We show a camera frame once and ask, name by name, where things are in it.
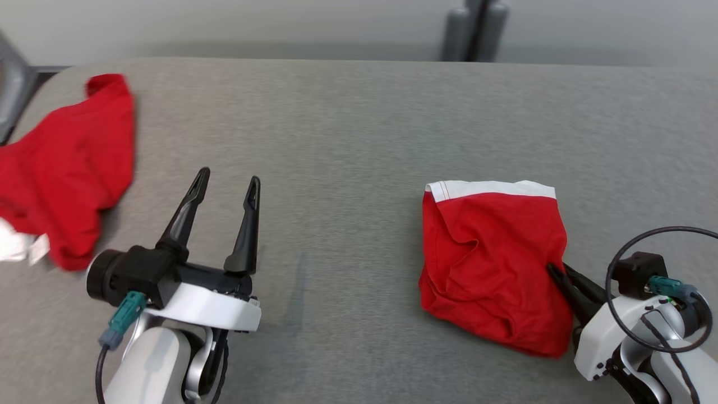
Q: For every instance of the grey partition post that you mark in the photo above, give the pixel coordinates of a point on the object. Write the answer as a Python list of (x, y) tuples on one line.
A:
[(475, 28)]

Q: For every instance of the grey cylindrical post foot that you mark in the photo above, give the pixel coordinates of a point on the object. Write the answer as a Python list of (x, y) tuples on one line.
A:
[(455, 36), (493, 33)]

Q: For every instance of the red shorts with white stripe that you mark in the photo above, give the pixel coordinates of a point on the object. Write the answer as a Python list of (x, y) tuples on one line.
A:
[(493, 264)]

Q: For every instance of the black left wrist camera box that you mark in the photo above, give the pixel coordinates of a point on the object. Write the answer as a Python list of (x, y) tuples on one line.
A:
[(146, 272)]

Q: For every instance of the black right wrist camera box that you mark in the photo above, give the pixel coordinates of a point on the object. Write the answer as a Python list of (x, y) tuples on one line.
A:
[(636, 272)]

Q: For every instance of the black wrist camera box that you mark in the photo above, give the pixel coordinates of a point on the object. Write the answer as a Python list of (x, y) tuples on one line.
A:
[(146, 272), (636, 272)]

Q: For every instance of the grey tubular metal frame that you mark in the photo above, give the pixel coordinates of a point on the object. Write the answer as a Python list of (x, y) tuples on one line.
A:
[(11, 90)]

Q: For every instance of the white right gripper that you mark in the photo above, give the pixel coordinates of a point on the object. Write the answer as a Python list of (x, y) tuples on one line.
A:
[(603, 336)]

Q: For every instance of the red jersey with white sleeves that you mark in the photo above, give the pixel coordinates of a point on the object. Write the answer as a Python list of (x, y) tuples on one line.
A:
[(67, 168)]

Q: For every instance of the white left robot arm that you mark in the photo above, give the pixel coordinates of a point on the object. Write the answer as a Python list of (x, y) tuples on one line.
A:
[(146, 365)]

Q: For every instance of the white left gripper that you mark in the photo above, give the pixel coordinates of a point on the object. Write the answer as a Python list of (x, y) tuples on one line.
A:
[(213, 308)]

